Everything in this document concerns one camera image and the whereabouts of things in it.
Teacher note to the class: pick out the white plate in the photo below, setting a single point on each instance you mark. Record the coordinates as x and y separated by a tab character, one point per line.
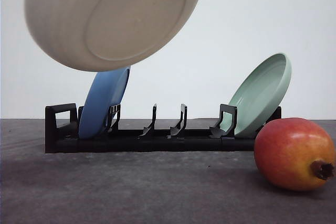
105	35

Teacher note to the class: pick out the red yellow pomegranate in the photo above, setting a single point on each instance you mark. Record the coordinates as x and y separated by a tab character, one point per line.
295	154

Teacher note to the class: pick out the blue plate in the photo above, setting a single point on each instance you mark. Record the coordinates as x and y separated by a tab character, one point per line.
105	90

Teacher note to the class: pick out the green plate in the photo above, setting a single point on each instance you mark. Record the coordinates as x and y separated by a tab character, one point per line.
259	95

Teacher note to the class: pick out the black plate rack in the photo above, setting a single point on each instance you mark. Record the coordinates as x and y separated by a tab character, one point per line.
62	134

